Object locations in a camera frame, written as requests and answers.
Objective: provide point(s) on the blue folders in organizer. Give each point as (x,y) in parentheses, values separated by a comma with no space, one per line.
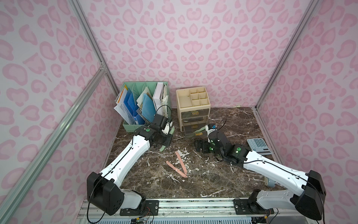
(141,109)

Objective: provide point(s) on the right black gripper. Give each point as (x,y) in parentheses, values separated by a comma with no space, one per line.
(202,145)

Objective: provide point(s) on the pink fruit knife left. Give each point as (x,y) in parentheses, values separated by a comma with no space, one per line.
(176,169)

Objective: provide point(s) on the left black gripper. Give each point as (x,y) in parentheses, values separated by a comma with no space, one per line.
(165,137)

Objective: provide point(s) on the beige three-drawer organizer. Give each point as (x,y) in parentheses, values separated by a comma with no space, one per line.
(193,106)

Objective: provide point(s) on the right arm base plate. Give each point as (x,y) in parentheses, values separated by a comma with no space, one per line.
(245,207)

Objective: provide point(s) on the grey blue calculator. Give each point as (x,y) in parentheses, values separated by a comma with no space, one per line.
(259,145)

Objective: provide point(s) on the green file organizer box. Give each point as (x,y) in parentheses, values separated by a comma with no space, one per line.
(138,87)

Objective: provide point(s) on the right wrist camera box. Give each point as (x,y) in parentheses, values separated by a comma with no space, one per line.
(210,128)

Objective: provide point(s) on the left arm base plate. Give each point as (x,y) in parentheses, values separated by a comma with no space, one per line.
(147,206)

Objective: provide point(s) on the green fruit knife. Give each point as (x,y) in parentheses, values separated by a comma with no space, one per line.
(167,140)
(197,129)

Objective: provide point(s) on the pink fruit knife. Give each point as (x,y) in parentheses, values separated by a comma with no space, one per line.
(176,169)
(182,163)

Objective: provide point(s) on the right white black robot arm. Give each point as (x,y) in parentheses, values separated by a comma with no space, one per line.
(305,192)

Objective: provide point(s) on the pink fruit knife right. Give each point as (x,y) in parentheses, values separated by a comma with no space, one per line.
(182,163)

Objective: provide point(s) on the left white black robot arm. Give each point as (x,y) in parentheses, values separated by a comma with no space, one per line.
(103,188)

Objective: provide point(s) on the aluminium front rail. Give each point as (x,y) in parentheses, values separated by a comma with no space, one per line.
(211,210)

